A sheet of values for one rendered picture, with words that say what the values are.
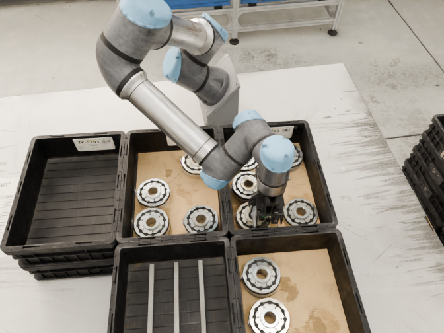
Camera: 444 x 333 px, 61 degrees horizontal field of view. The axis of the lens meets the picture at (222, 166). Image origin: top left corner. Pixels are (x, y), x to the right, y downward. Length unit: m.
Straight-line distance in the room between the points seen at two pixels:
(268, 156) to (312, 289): 0.43
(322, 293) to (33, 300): 0.84
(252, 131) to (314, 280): 0.46
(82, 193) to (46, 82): 1.90
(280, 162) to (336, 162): 0.69
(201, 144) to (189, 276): 0.37
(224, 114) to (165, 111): 0.56
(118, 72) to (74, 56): 2.29
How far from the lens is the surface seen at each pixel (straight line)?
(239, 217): 1.11
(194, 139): 0.94
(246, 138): 0.89
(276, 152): 0.82
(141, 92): 0.97
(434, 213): 2.07
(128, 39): 0.95
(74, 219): 1.23
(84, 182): 1.30
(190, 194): 1.19
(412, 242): 1.40
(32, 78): 3.17
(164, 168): 1.26
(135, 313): 1.07
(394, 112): 2.84
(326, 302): 1.08
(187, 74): 1.35
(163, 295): 1.07
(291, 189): 1.22
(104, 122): 1.63
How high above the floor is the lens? 1.84
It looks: 53 degrees down
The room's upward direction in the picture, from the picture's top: straight up
